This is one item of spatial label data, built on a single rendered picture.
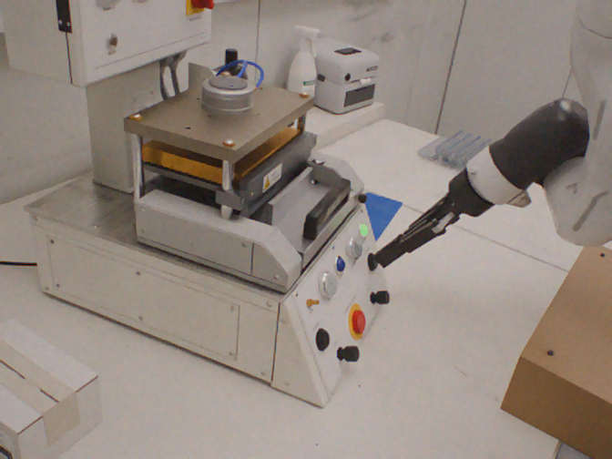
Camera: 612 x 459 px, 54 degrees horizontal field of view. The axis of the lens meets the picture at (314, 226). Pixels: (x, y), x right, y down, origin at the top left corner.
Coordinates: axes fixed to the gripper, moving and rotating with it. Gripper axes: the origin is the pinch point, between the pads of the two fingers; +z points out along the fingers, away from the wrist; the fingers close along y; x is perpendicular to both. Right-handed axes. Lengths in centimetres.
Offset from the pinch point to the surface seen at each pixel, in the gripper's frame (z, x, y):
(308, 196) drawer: 0.3, -17.6, 6.8
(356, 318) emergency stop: 6.1, 2.5, 13.0
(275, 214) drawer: -0.9, -19.3, 18.2
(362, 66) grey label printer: 15, -32, -85
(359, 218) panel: 0.7, -8.3, -0.6
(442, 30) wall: 26, -25, -215
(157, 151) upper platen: 4.1, -38.2, 21.7
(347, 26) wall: 26, -49, -126
